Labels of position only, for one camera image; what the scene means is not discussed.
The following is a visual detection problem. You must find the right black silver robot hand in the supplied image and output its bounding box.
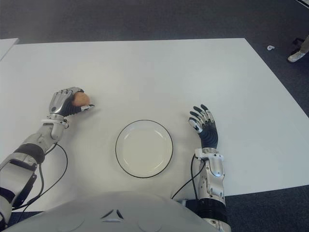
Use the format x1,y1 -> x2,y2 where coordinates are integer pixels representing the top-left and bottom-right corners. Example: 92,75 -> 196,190
187,104 -> 219,149

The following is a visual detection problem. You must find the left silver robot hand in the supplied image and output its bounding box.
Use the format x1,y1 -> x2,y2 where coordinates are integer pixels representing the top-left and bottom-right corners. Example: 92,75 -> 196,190
48,87 -> 96,119

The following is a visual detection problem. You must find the brown egg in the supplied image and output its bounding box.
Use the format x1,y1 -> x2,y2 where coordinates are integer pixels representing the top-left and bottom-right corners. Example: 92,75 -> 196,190
72,91 -> 91,108

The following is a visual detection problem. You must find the white plate with black rim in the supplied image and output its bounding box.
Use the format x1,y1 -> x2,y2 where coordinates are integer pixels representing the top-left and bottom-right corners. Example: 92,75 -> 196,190
115,119 -> 174,179

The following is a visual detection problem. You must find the white sneaker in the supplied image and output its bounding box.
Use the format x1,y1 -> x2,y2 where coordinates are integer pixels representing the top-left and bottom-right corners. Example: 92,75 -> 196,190
287,51 -> 305,63

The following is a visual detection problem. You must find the grey robot torso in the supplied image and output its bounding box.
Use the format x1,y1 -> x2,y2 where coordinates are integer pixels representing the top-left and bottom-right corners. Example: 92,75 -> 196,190
6,190 -> 213,232

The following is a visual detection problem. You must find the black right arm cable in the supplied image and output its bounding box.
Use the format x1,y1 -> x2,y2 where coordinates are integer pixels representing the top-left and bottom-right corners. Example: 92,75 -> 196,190
170,154 -> 209,200

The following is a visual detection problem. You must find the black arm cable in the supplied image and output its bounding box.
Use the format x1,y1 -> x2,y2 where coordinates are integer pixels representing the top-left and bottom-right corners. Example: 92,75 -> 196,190
170,154 -> 209,200
11,142 -> 69,211

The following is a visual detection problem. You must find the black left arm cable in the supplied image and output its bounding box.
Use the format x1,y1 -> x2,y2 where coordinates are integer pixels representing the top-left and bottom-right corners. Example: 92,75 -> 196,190
11,142 -> 69,211

